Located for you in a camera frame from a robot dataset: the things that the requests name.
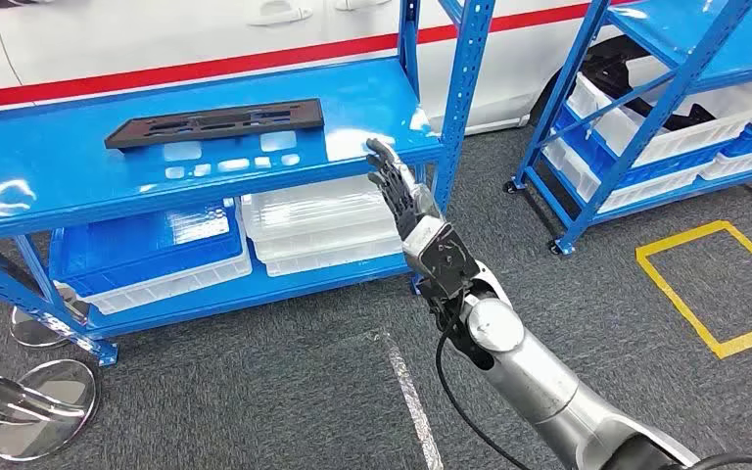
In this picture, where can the black car trim part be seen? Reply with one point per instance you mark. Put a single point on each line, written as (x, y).
(609, 74)

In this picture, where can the translucent plastic bin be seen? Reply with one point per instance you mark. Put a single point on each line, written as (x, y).
(311, 204)
(337, 264)
(330, 245)

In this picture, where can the blue steel shelf rack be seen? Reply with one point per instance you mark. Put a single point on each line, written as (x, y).
(668, 26)
(58, 162)

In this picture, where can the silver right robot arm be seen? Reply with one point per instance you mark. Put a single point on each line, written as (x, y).
(531, 376)

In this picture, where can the chrome stand with round base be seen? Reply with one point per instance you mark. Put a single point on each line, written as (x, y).
(45, 415)
(38, 331)

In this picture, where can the black plastic panel part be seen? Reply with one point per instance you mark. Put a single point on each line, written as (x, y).
(305, 117)

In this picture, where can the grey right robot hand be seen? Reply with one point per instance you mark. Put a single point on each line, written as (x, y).
(405, 194)

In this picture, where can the white car with red stripe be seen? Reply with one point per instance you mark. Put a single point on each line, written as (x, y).
(155, 39)

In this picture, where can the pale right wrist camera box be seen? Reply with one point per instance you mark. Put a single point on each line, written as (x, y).
(441, 256)

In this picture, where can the silver floor tape strip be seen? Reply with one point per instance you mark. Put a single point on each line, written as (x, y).
(415, 408)

